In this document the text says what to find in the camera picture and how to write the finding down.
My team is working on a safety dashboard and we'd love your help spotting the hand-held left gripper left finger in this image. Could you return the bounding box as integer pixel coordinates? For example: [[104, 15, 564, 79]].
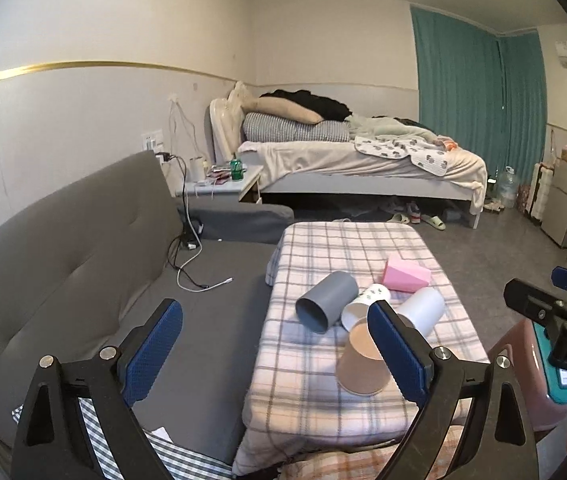
[[10, 298, 184, 480]]

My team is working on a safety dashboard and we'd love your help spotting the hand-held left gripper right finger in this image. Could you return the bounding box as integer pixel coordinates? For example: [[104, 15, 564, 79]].
[[367, 299, 540, 480]]

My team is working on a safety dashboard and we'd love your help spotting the brown paper cup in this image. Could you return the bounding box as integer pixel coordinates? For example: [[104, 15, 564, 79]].
[[335, 317, 398, 396]]

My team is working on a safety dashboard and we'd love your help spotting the plain white cup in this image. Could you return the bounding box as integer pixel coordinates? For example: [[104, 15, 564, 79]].
[[396, 287, 447, 339]]

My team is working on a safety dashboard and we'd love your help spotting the white patterned paper cup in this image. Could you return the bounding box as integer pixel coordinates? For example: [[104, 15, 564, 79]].
[[341, 283, 392, 333]]

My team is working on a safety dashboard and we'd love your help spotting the grey plastic cup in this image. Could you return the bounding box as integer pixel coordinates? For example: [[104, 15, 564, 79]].
[[295, 271, 360, 334]]

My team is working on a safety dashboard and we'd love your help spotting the pink plastic stool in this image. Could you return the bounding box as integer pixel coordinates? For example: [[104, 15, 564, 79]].
[[487, 319, 567, 432]]

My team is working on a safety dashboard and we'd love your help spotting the pink box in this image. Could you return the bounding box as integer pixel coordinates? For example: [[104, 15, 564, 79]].
[[382, 254, 432, 292]]

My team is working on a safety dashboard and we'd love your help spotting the plaid tablecloth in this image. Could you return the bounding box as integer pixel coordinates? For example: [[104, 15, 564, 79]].
[[232, 221, 490, 479]]

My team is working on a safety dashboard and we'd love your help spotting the clear water jug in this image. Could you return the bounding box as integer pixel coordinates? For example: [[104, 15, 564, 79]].
[[497, 165, 519, 210]]

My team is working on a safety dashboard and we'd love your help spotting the grey checkered cloth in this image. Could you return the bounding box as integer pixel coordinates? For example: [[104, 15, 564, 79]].
[[12, 395, 234, 480]]

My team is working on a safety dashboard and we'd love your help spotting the orange plaid cloth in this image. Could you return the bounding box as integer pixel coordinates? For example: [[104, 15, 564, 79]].
[[282, 424, 465, 480]]

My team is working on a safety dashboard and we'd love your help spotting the grey sofa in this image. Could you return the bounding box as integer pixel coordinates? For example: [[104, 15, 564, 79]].
[[0, 150, 295, 467]]

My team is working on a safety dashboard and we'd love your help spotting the grey nightstand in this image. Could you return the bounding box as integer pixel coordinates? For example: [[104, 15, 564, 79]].
[[176, 164, 264, 206]]

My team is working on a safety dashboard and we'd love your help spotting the white patterned quilt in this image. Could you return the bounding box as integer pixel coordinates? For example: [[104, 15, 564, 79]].
[[355, 135, 452, 177]]

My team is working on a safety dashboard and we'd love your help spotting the light green blanket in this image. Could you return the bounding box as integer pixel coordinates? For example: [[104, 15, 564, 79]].
[[346, 112, 439, 143]]

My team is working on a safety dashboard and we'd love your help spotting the teal curtain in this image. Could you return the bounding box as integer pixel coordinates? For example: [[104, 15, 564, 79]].
[[410, 4, 549, 177]]

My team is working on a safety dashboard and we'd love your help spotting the striped pillow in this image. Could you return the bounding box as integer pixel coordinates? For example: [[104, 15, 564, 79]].
[[242, 111, 351, 143]]

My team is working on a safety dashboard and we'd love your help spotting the black clothing pile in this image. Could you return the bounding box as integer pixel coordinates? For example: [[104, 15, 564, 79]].
[[259, 89, 352, 122]]

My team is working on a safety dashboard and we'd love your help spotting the beige pillow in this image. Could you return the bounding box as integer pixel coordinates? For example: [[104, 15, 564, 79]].
[[247, 96, 324, 125]]

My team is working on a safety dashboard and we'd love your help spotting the white cable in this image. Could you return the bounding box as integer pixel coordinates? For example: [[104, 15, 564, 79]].
[[177, 247, 234, 292]]

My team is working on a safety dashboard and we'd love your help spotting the black cable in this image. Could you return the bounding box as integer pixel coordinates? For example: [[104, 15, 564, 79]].
[[160, 152, 205, 272]]

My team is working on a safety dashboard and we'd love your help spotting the bed with grey frame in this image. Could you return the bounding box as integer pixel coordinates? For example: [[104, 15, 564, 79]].
[[206, 97, 488, 231]]

